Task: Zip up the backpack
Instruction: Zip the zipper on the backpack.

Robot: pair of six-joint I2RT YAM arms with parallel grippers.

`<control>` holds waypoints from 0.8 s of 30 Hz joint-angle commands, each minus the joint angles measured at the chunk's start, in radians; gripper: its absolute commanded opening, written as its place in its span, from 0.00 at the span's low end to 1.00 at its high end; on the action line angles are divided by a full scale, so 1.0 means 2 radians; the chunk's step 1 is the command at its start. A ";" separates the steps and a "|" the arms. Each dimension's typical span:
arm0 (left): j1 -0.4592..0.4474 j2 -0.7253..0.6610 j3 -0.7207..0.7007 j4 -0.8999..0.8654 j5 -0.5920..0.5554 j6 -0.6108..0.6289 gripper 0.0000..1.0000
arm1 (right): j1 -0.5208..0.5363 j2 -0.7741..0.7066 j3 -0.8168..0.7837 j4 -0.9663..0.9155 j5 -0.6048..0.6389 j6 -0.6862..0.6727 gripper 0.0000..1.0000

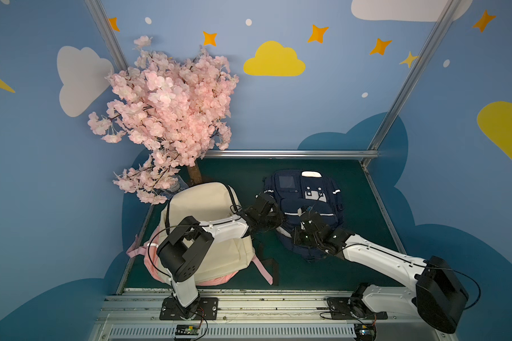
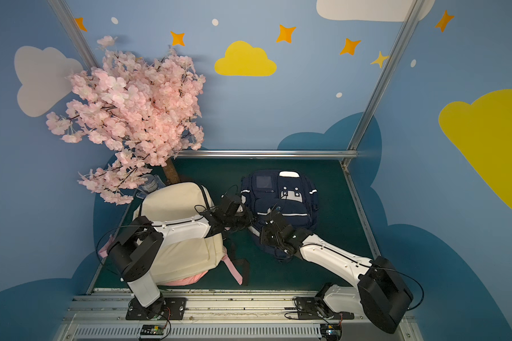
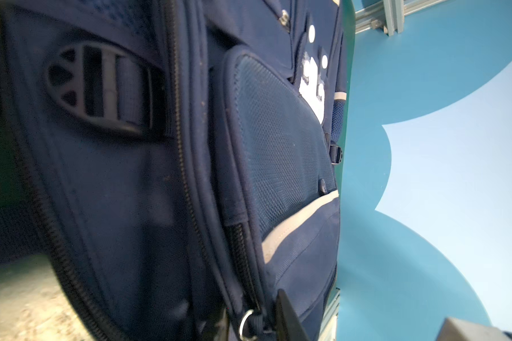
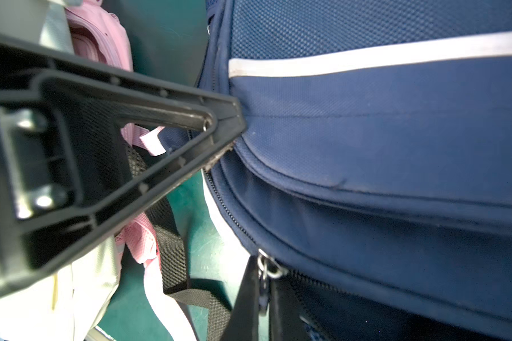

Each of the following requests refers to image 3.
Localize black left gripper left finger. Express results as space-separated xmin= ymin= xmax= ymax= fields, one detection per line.
xmin=200 ymin=306 xmax=230 ymax=341

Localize navy blue backpack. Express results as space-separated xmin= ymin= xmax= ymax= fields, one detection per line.
xmin=0 ymin=1 xmax=354 ymax=340

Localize aluminium back rail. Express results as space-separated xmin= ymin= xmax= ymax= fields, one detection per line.
xmin=355 ymin=0 xmax=446 ymax=36

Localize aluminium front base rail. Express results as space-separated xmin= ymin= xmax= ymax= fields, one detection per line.
xmin=318 ymin=288 xmax=341 ymax=341

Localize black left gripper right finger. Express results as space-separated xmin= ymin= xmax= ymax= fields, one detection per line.
xmin=275 ymin=289 xmax=309 ymax=341

